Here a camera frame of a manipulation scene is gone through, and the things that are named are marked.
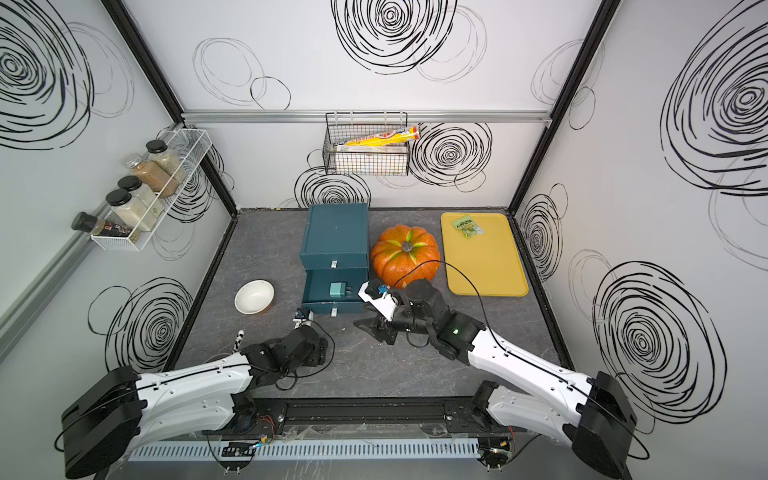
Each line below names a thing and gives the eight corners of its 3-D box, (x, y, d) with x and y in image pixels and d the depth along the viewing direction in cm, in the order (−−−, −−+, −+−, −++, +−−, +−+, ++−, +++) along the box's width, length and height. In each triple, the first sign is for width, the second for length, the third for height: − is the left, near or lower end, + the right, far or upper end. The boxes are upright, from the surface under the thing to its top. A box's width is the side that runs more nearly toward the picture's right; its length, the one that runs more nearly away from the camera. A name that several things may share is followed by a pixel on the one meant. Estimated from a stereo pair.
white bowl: (234, 320, 93) (227, 312, 88) (246, 287, 100) (240, 278, 96) (272, 320, 93) (267, 312, 88) (281, 287, 100) (277, 278, 96)
